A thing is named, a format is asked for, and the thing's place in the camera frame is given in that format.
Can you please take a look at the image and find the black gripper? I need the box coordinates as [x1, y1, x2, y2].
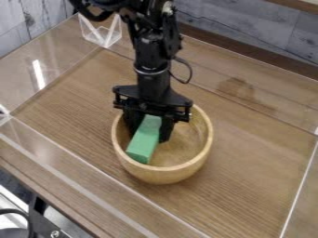
[111, 66, 195, 144]

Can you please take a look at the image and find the green rectangular stick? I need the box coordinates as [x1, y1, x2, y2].
[126, 115, 162, 165]

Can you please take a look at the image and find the wooden bowl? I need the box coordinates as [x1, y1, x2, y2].
[111, 105, 214, 185]

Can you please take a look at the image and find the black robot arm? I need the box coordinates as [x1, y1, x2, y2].
[68, 0, 193, 142]

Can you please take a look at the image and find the clear acrylic corner bracket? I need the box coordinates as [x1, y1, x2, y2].
[79, 14, 122, 48]

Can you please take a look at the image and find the black table leg bracket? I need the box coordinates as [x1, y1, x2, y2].
[28, 195, 83, 238]

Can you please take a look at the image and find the black cable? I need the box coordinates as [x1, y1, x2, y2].
[0, 208, 40, 238]

